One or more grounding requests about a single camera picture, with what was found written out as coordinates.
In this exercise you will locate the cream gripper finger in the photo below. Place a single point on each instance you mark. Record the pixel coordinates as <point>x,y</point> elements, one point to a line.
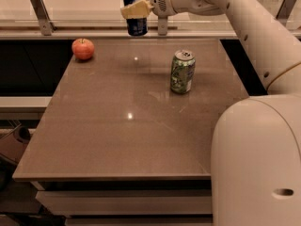
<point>139,9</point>

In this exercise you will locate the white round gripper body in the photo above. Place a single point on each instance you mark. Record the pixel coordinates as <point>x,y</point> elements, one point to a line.
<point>159,1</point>

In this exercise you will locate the blue pepsi can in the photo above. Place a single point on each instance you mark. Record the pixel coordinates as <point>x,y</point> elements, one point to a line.
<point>136,27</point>

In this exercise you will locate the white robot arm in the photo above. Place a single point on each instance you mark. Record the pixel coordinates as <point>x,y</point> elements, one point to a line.
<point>256,148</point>

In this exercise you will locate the red apple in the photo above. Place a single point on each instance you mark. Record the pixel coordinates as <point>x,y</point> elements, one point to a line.
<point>83,49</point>

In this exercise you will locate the green soda can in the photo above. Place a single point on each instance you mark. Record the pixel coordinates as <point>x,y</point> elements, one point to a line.
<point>182,71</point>

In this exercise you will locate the dark object at left floor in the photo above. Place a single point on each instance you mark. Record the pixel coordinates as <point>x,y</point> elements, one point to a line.
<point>12,147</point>

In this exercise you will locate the grey upper drawer front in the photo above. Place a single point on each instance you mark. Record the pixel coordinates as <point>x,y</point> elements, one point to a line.
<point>127,202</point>

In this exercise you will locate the grey drawer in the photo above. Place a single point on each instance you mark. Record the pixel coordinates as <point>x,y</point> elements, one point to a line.
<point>139,222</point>
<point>127,202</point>

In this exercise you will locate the grey lower drawer front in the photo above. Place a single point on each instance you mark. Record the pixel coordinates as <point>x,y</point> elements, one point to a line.
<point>139,222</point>

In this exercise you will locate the middle metal railing bracket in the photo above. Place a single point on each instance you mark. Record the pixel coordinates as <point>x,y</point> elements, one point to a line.
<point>162,26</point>

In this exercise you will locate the metal railing bracket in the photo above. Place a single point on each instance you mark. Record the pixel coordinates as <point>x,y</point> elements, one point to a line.
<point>285,10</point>
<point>46,26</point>
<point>162,26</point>

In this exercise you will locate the left metal railing bracket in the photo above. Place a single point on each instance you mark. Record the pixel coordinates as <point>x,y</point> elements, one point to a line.
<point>46,26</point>

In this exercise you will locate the right metal railing bracket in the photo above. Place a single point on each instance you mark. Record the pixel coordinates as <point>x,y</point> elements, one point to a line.
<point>285,10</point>

